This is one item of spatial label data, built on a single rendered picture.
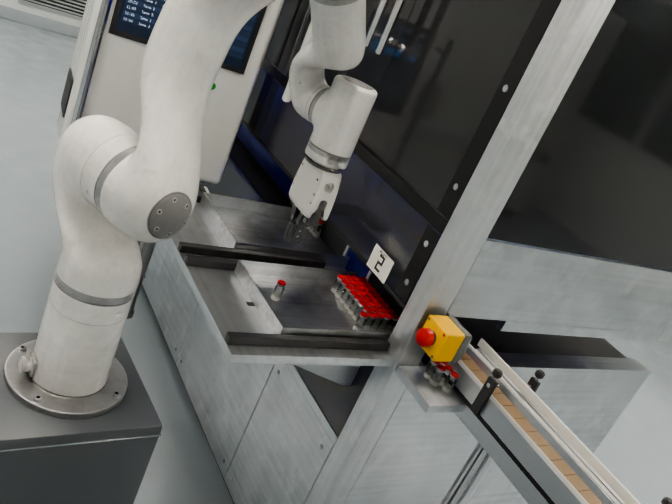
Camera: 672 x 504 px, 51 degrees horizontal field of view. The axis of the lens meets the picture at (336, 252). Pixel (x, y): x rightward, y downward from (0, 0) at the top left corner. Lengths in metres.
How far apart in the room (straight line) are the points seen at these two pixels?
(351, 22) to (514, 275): 0.73
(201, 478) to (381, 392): 0.94
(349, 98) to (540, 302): 0.74
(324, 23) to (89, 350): 0.62
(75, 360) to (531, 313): 1.06
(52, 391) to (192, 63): 0.55
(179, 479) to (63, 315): 1.34
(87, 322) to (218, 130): 1.24
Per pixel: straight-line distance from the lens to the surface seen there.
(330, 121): 1.28
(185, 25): 0.96
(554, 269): 1.70
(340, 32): 1.16
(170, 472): 2.38
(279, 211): 2.03
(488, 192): 1.43
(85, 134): 1.05
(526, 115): 1.40
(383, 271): 1.63
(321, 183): 1.30
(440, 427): 1.84
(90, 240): 1.07
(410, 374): 1.57
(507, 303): 1.67
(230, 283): 1.59
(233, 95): 2.21
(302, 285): 1.71
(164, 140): 0.95
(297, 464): 1.92
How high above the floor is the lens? 1.63
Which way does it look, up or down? 22 degrees down
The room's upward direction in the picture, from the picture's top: 24 degrees clockwise
